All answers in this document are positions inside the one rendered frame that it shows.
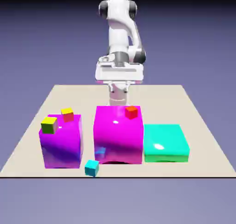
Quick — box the large magenta box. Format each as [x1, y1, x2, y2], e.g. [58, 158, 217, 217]
[93, 105, 145, 165]

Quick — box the small cyan cube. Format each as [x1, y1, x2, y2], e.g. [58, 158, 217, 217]
[84, 159, 100, 178]

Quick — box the small yellow green cube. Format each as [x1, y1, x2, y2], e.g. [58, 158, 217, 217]
[41, 117, 59, 135]

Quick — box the large turquoise box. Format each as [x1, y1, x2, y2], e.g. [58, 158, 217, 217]
[143, 124, 191, 163]

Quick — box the small yellow red cube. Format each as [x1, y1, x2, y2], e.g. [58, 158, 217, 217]
[60, 107, 75, 123]

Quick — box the large purple box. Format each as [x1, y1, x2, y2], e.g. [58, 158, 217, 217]
[38, 114, 83, 170]

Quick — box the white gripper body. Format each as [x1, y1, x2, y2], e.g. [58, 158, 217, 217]
[94, 61, 145, 85]

